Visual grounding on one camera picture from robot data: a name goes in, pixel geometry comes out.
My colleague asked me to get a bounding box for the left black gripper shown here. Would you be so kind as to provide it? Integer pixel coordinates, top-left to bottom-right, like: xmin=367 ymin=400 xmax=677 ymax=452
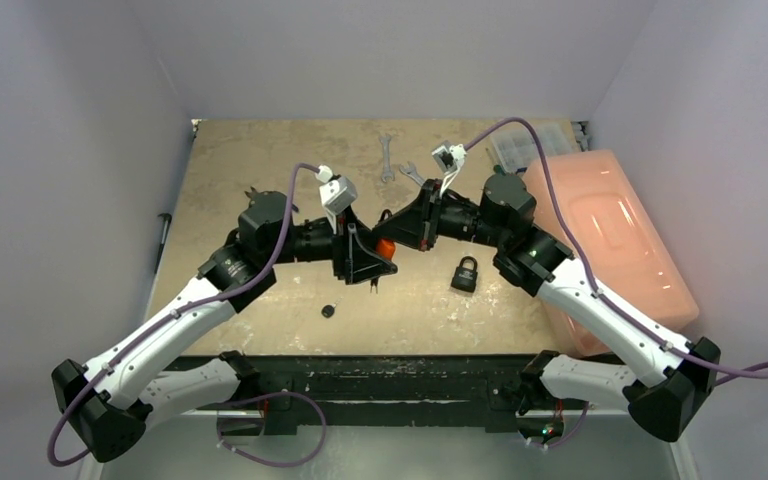
xmin=266 ymin=204 xmax=397 ymax=282

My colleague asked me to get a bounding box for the orange black padlock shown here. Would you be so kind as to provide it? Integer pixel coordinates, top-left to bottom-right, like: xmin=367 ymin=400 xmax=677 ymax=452
xmin=376 ymin=209 xmax=396 ymax=261

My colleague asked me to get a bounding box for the single black key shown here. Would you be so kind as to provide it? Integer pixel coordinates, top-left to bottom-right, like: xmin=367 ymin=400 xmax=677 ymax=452
xmin=321 ymin=299 xmax=340 ymax=318

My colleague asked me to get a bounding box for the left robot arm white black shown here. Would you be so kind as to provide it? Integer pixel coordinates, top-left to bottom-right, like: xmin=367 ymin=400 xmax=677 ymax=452
xmin=47 ymin=184 xmax=397 ymax=465

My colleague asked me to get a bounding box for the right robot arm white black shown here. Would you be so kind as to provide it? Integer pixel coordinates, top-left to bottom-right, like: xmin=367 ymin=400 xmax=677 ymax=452
xmin=373 ymin=174 xmax=721 ymax=442

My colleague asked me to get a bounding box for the large silver wrench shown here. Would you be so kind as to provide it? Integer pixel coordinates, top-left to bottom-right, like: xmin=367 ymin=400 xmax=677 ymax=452
xmin=399 ymin=162 xmax=426 ymax=186

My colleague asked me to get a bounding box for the small silver wrench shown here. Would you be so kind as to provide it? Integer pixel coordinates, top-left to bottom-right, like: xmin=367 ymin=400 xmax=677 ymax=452
xmin=379 ymin=134 xmax=395 ymax=184

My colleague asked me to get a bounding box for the clear plastic organizer box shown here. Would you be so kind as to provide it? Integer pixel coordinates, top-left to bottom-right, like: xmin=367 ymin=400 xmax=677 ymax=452
xmin=487 ymin=122 xmax=579 ymax=173

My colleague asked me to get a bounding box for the pink plastic toolbox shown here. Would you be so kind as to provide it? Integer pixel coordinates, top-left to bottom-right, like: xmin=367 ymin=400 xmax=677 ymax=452
xmin=523 ymin=150 xmax=699 ymax=331

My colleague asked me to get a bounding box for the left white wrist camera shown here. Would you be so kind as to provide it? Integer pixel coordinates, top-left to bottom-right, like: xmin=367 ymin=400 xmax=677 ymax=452
xmin=315 ymin=165 xmax=358 ymax=233

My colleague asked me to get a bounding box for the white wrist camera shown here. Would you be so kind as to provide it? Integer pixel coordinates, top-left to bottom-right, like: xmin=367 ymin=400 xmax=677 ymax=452
xmin=431 ymin=141 xmax=467 ymax=195
xmin=315 ymin=165 xmax=358 ymax=233

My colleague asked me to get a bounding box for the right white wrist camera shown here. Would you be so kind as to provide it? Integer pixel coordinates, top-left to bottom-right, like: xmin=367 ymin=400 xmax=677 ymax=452
xmin=431 ymin=141 xmax=467 ymax=195

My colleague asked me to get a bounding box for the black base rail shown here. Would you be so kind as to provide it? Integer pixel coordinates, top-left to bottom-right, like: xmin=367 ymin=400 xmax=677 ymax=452
xmin=206 ymin=352 xmax=634 ymax=436

